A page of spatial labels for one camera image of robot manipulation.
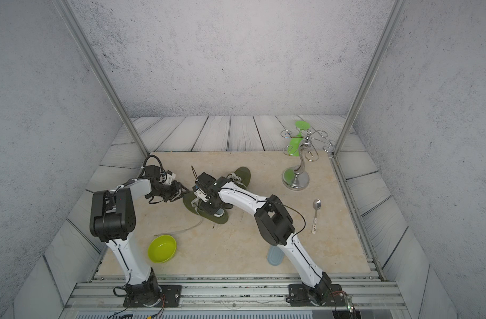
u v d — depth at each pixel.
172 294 0.73
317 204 0.97
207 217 0.91
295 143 1.00
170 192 0.89
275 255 0.83
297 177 1.07
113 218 0.53
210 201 0.79
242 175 1.04
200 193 0.85
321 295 0.63
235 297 0.74
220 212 0.88
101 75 0.87
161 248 0.83
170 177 0.96
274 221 0.56
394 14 0.72
